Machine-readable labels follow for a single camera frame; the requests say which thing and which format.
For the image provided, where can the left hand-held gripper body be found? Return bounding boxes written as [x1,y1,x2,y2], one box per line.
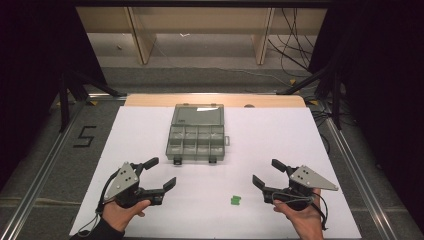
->
[103,161,164,210]

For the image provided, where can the aluminium floor rail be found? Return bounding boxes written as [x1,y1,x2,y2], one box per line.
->
[0,93,128,240]
[324,117,399,240]

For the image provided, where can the clear plastic compartment box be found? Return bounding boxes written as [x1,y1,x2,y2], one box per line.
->
[165,103,231,166]

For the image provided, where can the bundle of black cables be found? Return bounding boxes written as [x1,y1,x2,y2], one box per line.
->
[267,8,316,73]

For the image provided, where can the person's left hand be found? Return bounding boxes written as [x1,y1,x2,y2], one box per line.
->
[101,198,152,233]

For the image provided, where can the black tripod stand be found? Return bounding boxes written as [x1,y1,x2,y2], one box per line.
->
[58,69,128,133]
[276,64,345,131]

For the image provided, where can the white paper sheet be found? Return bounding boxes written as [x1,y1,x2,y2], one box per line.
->
[69,105,363,240]

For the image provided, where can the light wooden shelf unit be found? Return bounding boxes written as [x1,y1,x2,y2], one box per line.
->
[75,7,328,66]

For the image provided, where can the black curtain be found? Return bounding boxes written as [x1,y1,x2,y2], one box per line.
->
[0,0,108,189]
[308,0,424,233]

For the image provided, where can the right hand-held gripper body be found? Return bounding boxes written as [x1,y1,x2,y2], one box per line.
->
[262,165,340,212]

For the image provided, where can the hand-held gripper cable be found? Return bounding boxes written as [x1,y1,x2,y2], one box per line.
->
[77,168,122,238]
[271,190,330,232]

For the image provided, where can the left hand-held gripper cable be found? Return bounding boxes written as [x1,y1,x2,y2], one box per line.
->
[77,168,122,238]

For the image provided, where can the person's right hand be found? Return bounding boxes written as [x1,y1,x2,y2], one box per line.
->
[273,188,325,235]

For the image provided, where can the right hand-held gripper cable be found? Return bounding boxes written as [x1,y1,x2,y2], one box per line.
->
[271,190,330,232]

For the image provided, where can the black floor cables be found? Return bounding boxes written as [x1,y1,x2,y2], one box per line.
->
[303,95,332,155]

